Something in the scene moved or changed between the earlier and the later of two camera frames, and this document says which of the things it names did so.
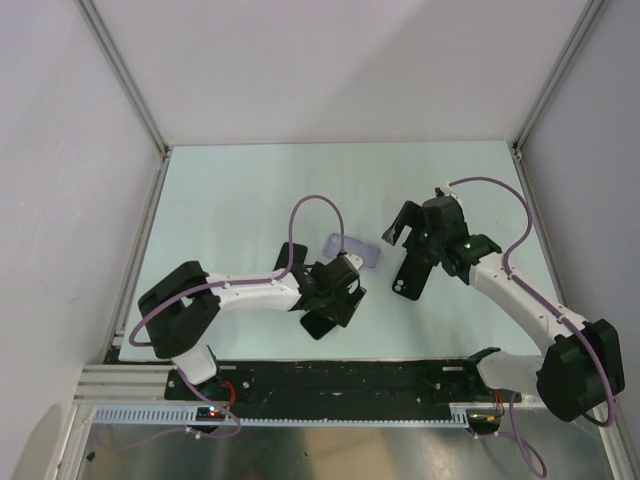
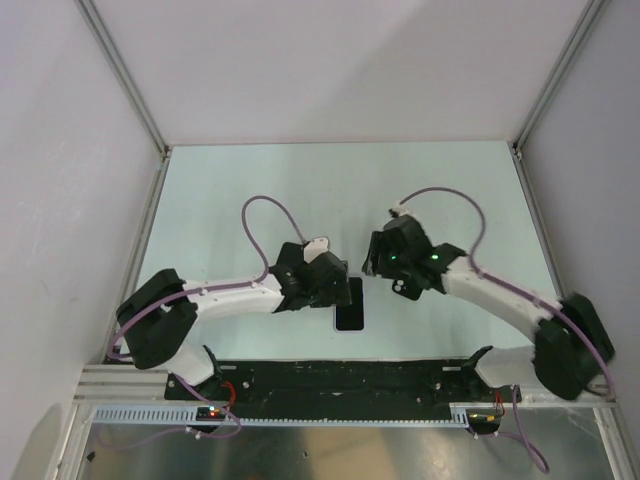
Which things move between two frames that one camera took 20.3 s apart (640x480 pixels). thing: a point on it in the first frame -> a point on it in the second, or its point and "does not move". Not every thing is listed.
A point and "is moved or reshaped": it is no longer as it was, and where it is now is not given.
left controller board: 210,413 does not move
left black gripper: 335,307 does not move
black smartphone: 317,324 is moved or reshaped
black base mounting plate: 342,392 does not move
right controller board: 483,420 does not move
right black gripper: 414,248 -> 380,245
